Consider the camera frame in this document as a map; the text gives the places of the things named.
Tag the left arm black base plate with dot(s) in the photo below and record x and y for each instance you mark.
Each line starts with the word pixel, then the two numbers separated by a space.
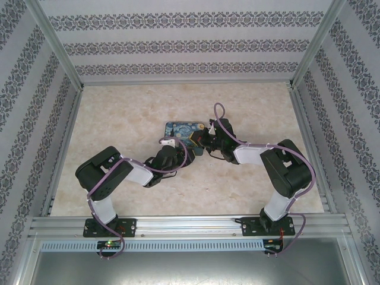
pixel 130 227

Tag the aluminium frame post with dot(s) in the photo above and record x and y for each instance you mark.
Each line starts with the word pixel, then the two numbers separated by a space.
pixel 317 41
pixel 56 41

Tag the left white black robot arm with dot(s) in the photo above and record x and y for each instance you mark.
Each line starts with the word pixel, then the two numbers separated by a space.
pixel 139 175

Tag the starry night tin box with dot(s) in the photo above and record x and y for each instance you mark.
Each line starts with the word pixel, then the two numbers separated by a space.
pixel 179 130

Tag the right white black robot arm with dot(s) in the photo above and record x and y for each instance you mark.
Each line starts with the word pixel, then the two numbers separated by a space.
pixel 249 154

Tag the aluminium mounting rail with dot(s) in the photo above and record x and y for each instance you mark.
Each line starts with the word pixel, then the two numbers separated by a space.
pixel 190 227

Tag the aluminium table side rail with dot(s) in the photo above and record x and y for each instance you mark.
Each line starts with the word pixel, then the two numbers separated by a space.
pixel 71 124
pixel 304 124

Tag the grey metal sheet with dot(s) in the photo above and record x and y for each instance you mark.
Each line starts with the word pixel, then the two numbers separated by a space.
pixel 190 267

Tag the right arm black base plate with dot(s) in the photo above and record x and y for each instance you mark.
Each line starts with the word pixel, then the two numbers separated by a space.
pixel 249 227

